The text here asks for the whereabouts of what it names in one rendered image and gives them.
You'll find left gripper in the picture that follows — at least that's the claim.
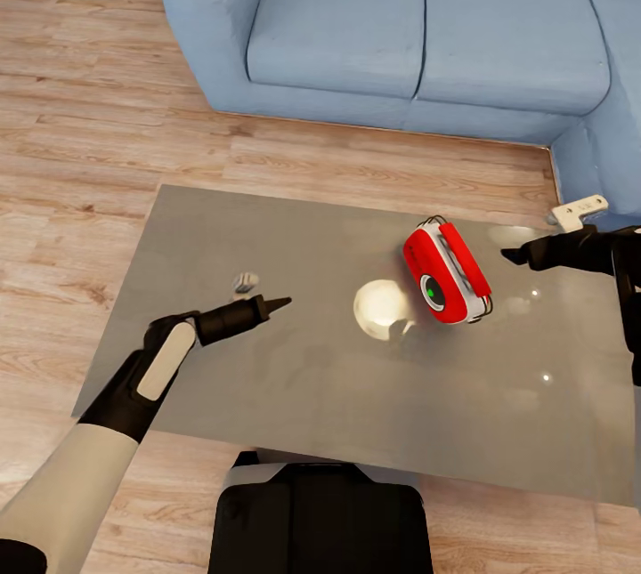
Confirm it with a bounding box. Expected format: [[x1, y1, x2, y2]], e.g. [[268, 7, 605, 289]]
[[218, 295, 292, 338]]

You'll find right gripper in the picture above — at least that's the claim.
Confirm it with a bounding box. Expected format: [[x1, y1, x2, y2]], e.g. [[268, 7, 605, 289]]
[[500, 224, 597, 271]]

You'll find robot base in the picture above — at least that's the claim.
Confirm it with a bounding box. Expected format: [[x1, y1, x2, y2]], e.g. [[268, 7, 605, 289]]
[[207, 451, 433, 574]]

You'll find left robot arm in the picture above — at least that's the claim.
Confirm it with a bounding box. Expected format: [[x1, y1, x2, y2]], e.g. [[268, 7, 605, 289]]
[[0, 272, 292, 574]]

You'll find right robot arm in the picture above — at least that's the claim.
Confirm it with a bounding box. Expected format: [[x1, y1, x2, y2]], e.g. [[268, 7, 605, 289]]
[[500, 194, 641, 515]]

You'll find radio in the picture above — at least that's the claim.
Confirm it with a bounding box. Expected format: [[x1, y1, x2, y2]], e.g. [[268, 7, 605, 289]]
[[403, 219, 493, 324]]

